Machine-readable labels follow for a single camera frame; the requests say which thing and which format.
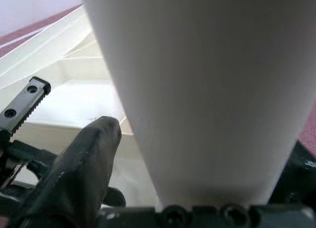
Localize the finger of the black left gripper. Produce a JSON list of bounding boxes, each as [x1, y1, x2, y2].
[[105, 187, 126, 207]]

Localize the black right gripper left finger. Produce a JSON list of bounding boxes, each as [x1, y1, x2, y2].
[[9, 115, 123, 228]]

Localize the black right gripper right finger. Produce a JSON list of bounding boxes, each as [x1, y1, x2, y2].
[[268, 139, 316, 206]]

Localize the white plastic children table top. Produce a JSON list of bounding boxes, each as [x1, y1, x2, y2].
[[0, 4, 158, 209]]

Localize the white plastic table leg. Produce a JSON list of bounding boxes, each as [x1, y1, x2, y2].
[[79, 0, 316, 211]]

